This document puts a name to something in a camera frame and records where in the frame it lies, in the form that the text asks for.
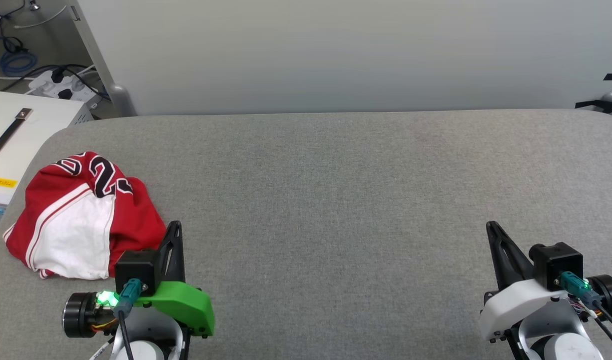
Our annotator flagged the white metal frame post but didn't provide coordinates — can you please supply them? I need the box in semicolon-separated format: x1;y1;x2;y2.
67;0;137;118

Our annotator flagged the white thin cable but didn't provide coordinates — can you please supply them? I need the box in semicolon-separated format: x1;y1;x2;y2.
13;4;67;30

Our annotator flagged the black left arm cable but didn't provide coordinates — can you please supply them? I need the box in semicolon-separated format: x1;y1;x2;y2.
112;279;142;360

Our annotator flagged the red white Bulls 23 jersey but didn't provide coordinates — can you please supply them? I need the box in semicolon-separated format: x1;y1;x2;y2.
2;151;167;280

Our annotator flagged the blue coiled cable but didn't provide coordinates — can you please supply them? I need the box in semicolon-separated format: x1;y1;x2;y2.
0;49;38;77

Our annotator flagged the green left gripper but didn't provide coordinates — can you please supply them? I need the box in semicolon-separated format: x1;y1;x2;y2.
133;221;215;337

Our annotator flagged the white equipment box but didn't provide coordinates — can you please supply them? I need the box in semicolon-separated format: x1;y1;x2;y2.
0;91;94;229

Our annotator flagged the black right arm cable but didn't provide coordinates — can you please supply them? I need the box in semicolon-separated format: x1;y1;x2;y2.
559;271;612;341

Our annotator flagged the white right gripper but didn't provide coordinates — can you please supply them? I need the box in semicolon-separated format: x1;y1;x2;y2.
478;221;594;344

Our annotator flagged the white power strip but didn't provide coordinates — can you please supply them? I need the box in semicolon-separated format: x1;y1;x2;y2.
28;69;100;105

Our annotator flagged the black strap handle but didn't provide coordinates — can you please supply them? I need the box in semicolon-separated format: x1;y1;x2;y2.
0;108;33;157

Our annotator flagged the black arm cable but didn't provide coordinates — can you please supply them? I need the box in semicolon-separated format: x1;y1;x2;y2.
112;279;142;360
559;271;612;341

